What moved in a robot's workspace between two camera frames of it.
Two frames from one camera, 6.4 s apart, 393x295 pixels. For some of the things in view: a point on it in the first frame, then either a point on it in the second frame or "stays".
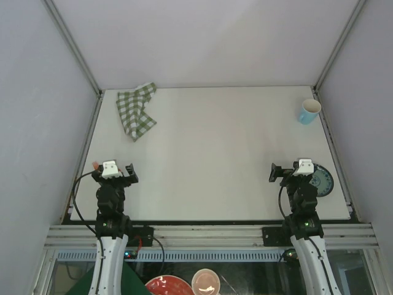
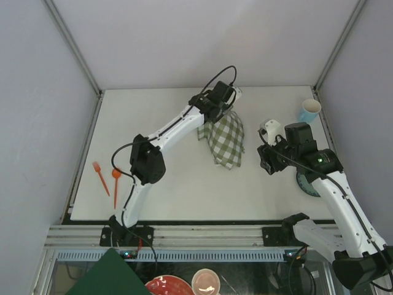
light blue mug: [311, 108] stays
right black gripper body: [290, 180] -> [277, 156]
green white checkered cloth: [136, 121] -> [225, 136]
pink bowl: [206, 282] stays
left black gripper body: [118, 183] -> [223, 110]
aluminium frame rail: [67, 236] stays
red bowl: [169, 285] stays
